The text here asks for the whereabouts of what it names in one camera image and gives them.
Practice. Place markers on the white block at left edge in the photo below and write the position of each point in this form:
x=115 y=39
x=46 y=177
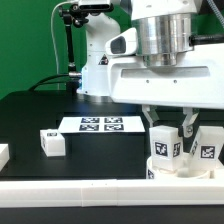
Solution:
x=4 y=155

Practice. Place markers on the white tag base sheet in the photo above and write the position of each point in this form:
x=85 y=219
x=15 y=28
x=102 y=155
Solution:
x=108 y=124

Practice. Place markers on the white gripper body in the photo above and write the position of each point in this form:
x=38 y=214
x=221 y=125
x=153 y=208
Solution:
x=197 y=81

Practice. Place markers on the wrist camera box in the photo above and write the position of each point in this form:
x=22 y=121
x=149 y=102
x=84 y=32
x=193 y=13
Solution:
x=124 y=44

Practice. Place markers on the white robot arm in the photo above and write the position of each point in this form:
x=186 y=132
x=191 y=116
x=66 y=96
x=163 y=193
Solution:
x=145 y=52

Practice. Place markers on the white L-shaped obstacle frame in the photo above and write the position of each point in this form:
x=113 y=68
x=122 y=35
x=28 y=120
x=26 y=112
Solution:
x=91 y=193

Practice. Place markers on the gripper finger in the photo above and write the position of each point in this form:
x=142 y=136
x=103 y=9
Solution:
x=150 y=114
x=186 y=129

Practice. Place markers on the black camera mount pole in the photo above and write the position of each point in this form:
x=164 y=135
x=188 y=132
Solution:
x=72 y=17

